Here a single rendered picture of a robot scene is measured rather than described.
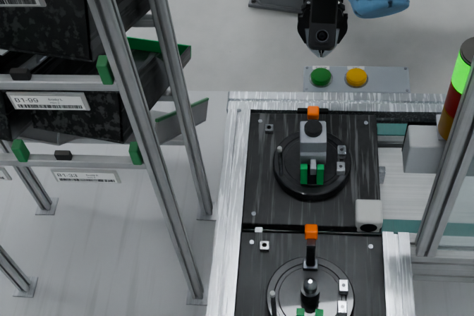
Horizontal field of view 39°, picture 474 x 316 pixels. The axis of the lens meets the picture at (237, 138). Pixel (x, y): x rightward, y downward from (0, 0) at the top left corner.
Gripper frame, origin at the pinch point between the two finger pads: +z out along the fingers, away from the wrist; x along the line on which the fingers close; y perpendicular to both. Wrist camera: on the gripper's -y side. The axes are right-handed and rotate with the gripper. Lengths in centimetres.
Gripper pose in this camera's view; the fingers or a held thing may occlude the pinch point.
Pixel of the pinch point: (321, 55)
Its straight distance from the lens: 130.7
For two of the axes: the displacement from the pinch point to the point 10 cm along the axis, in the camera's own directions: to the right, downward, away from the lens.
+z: 0.8, 5.6, 8.2
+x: -9.9, -0.2, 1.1
